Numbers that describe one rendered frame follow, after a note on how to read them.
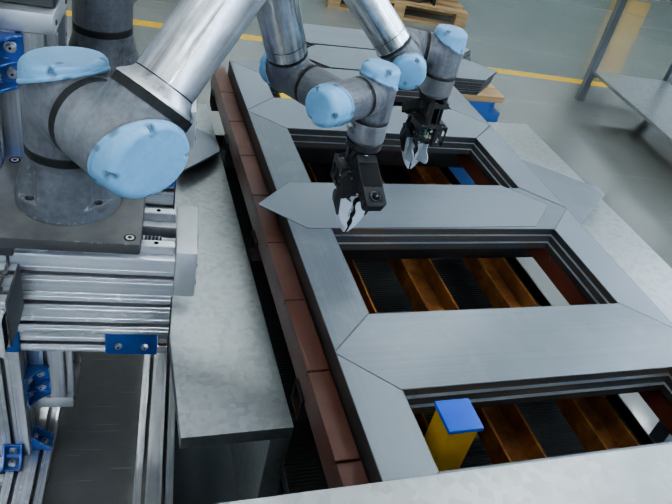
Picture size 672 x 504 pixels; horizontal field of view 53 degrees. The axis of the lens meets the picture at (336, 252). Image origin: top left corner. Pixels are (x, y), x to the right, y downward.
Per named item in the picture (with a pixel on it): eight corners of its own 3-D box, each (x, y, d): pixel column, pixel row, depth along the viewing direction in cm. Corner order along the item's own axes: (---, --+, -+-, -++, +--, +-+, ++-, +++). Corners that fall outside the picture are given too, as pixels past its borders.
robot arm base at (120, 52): (59, 78, 134) (57, 29, 128) (70, 50, 146) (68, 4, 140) (138, 87, 138) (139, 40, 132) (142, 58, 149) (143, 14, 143)
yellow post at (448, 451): (431, 478, 118) (464, 406, 107) (441, 503, 115) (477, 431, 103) (405, 481, 117) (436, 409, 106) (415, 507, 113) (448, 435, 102)
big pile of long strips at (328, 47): (460, 54, 274) (465, 40, 271) (504, 97, 244) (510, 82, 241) (269, 35, 248) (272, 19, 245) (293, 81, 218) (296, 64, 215)
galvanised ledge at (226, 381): (206, 112, 220) (206, 103, 218) (291, 437, 123) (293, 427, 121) (142, 108, 214) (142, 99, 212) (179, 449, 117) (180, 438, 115)
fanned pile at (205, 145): (208, 118, 210) (209, 106, 208) (225, 186, 181) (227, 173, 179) (167, 116, 206) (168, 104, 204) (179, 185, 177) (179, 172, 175)
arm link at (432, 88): (418, 67, 157) (449, 70, 159) (413, 86, 159) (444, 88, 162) (430, 81, 151) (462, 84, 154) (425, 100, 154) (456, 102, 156)
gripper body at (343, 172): (361, 178, 144) (374, 128, 137) (374, 201, 137) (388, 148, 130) (328, 177, 141) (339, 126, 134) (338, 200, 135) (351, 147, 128)
